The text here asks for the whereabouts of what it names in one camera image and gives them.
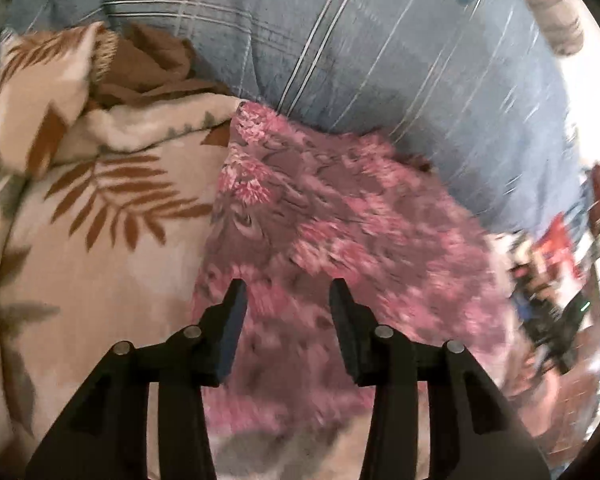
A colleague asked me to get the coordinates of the pink floral patterned garment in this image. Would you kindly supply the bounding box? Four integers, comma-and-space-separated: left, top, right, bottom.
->
193, 102, 513, 434

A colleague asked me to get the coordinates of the cream leaf-print blanket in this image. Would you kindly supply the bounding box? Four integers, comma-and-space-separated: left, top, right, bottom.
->
0, 23, 240, 477

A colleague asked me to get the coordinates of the blue plaid pillow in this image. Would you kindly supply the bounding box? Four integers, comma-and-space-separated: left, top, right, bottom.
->
0, 0, 591, 235

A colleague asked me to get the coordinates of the brown cloth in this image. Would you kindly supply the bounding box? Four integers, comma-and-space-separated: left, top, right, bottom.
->
90, 23, 230, 108

